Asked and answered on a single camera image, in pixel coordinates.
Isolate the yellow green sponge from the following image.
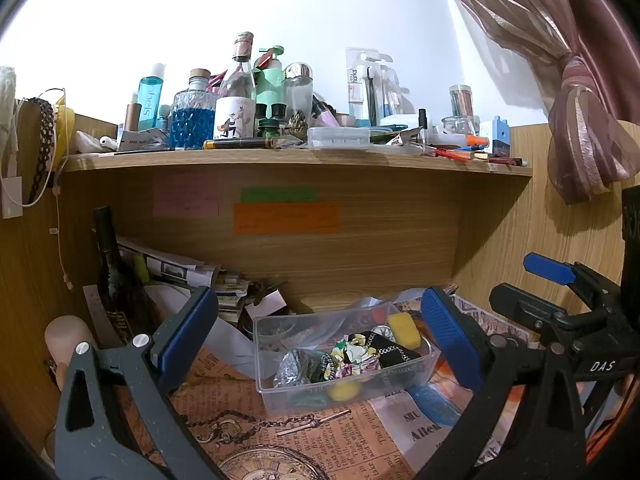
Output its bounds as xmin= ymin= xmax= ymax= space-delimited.
xmin=387 ymin=312 xmax=422 ymax=350

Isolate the blue plastic brush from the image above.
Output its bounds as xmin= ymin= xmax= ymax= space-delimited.
xmin=407 ymin=382 xmax=460 ymax=428

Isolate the stack of papers and magazines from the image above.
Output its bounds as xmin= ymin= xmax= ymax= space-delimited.
xmin=116 ymin=235 xmax=252 ymax=325

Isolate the dark wine bottle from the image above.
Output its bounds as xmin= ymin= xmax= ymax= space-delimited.
xmin=93 ymin=206 xmax=158 ymax=344

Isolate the newspaper print sheet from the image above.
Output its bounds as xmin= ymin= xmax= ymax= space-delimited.
xmin=124 ymin=286 xmax=542 ymax=480

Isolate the cream roll cylinder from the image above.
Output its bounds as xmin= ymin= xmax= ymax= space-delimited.
xmin=44 ymin=315 xmax=96 ymax=390

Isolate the floral yellow cloth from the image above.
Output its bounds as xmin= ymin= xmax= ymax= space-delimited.
xmin=322 ymin=333 xmax=382 ymax=382

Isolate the clear plastic bin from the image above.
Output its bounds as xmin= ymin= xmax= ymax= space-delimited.
xmin=253 ymin=301 xmax=440 ymax=416

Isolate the orange sticky note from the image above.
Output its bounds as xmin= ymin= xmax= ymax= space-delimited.
xmin=233 ymin=202 xmax=341 ymax=235

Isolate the pink sticky note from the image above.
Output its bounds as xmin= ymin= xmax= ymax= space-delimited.
xmin=152 ymin=172 xmax=219 ymax=219

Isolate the green sticky note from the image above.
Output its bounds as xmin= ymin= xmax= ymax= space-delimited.
xmin=240 ymin=186 xmax=318 ymax=204

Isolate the wooden shelf board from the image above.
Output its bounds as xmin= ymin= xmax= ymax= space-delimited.
xmin=64 ymin=148 xmax=533 ymax=178

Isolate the orange marker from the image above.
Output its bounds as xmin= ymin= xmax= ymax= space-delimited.
xmin=442 ymin=133 xmax=489 ymax=148

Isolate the blue liquid glass bottle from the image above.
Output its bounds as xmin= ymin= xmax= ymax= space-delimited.
xmin=168 ymin=68 xmax=218 ymax=150

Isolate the white illustrated mug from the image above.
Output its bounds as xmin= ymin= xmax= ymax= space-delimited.
xmin=214 ymin=96 xmax=255 ymax=139

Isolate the clear glass cork bottle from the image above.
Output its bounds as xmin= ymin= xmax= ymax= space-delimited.
xmin=219 ymin=32 xmax=256 ymax=100

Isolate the clear plastic case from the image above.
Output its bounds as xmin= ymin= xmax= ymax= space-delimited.
xmin=307 ymin=127 xmax=370 ymax=150

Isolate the black lace headband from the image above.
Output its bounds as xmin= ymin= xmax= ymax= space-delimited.
xmin=17 ymin=98 xmax=56 ymax=207

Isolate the teal mouthwash bottle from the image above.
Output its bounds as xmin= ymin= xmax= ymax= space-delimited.
xmin=137 ymin=63 xmax=165 ymax=130

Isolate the toothbrush blister pack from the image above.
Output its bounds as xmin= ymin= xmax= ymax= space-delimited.
xmin=346 ymin=48 xmax=402 ymax=127

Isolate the mint green pump bottle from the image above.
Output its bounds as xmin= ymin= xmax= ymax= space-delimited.
xmin=253 ymin=44 xmax=284 ymax=118

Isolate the glass jar with lid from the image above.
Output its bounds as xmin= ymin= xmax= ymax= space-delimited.
xmin=283 ymin=62 xmax=314 ymax=125

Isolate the pink curtain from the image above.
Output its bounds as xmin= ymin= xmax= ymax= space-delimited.
xmin=459 ymin=0 xmax=639 ymax=204

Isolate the pocket watch chain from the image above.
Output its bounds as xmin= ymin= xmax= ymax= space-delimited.
xmin=182 ymin=407 xmax=353 ymax=446

